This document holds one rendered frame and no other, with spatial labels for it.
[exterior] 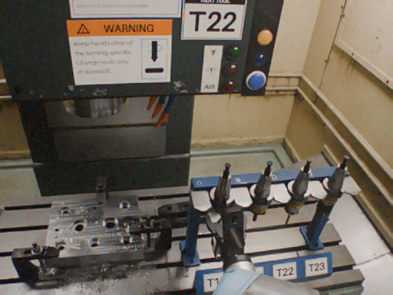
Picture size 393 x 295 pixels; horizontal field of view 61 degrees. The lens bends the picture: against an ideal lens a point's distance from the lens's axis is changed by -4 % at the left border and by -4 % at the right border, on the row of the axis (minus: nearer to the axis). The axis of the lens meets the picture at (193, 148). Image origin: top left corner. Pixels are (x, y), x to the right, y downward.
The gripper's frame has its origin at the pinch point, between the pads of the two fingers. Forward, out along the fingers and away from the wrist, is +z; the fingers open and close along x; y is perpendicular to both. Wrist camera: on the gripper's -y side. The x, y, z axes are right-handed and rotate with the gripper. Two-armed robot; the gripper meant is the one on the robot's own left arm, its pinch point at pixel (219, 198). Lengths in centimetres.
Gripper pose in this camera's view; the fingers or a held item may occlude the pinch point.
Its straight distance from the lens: 94.5
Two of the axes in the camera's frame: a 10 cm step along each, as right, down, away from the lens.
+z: -1.8, -6.3, 7.5
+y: -0.8, 7.7, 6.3
